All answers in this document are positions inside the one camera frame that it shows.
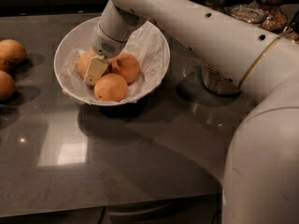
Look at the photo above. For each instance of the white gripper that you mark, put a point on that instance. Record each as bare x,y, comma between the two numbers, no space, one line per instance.
105,44

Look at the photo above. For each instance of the orange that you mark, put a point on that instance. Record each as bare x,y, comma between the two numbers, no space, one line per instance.
111,88
125,65
83,61
7,85
4,65
13,51

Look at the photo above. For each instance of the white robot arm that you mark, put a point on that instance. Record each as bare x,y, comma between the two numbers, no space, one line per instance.
261,178

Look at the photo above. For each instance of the orange front in bowl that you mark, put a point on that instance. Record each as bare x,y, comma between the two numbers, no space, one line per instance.
111,88

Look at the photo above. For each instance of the white bowl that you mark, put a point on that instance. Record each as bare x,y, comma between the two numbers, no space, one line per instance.
71,44

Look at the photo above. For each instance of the white paper liner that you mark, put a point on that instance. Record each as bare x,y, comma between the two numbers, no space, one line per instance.
149,50

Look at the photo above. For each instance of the orange on table top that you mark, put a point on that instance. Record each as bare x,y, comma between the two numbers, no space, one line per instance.
13,51

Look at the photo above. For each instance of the orange on table bottom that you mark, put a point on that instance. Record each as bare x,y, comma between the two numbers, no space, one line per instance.
7,85

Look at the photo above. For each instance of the front glass cereal jar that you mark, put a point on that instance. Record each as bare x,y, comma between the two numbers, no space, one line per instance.
214,81

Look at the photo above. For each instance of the rear right glass jar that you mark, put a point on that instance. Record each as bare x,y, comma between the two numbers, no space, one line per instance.
276,19

